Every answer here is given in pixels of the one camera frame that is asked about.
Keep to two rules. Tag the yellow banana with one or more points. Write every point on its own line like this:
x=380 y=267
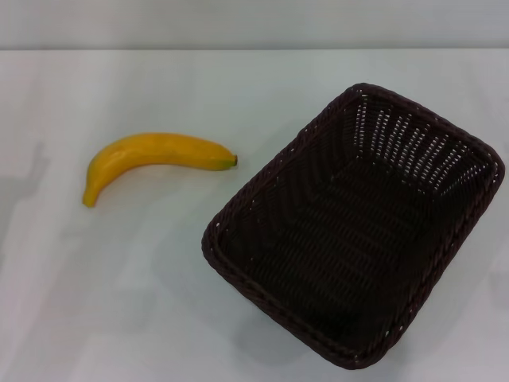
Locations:
x=159 y=149

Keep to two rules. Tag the dark brown woven basket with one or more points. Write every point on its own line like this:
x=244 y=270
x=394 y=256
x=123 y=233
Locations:
x=338 y=246

